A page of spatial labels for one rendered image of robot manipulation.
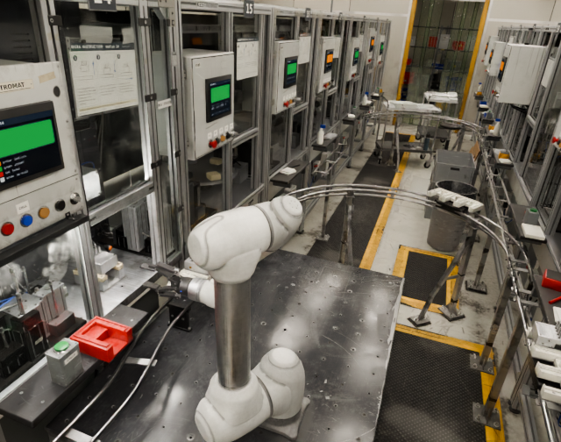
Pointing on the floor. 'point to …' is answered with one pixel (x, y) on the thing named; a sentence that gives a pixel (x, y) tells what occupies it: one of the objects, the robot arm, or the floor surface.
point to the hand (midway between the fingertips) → (148, 275)
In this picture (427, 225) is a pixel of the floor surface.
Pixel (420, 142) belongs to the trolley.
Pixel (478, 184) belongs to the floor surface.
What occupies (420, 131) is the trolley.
